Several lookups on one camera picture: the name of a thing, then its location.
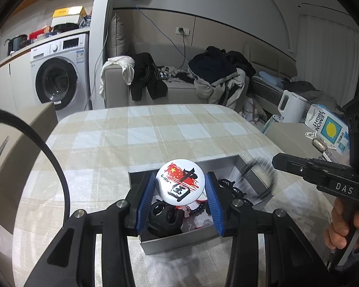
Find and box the grey cardboard box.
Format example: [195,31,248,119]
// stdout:
[129,155,274,255]

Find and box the bed mattress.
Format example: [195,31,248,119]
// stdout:
[251,72,342,117]

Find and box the pale side table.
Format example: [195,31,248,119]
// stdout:
[262,122,352,186]

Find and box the white and blue drink carton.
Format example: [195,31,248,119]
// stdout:
[304,104,350,153]

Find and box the black claw hair clip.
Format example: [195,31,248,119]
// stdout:
[218,179,247,199]

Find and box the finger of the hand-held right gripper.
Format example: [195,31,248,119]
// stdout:
[272,152,328,186]

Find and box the white lower cabinet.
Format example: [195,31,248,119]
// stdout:
[0,49,36,114]

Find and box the red basket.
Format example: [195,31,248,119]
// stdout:
[28,27,53,41]

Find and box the white curtain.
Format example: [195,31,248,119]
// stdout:
[305,13,359,105]

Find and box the white box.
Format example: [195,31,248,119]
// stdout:
[51,13,81,27]

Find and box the white garment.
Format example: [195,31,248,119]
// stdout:
[99,55,136,100]

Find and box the white round printed badge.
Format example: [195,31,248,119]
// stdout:
[155,158,202,206]

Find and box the person's right hand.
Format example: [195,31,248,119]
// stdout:
[324,199,359,250]

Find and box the black rounded hair clip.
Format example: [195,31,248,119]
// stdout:
[146,200,184,237]

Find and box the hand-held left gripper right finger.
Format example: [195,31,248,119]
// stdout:
[205,172,336,287]

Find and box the black cooking pot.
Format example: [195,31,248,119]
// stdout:
[7,34,29,53]

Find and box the black braided cable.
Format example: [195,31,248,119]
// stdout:
[0,107,72,240]

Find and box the pile of dark clothes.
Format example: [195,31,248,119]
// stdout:
[188,46,256,84]

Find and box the grey pillow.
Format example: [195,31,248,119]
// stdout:
[108,13,130,62]

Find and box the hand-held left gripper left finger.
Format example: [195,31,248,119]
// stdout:
[24,172,157,287]

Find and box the blue cable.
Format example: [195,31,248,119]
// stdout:
[115,0,186,54]

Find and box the black and white patterned cloth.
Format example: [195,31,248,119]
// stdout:
[157,66,195,83]

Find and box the white washing machine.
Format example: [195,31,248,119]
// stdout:
[30,33,92,123]

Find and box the black power cable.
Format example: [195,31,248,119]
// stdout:
[179,33,188,72]

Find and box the beige sofa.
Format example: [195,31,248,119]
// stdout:
[103,63,258,111]

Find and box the light blue pillow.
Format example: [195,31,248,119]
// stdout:
[259,71,283,86]

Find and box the grey hooded jacket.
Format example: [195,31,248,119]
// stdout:
[194,69,250,112]

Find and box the white electric kettle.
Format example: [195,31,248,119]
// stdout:
[277,90,309,124]

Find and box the yellow box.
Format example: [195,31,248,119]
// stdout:
[52,6,87,18]

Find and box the black striped garment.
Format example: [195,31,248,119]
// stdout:
[130,52,168,101]

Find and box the black spiral hair tie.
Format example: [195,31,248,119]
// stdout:
[241,155,276,199]

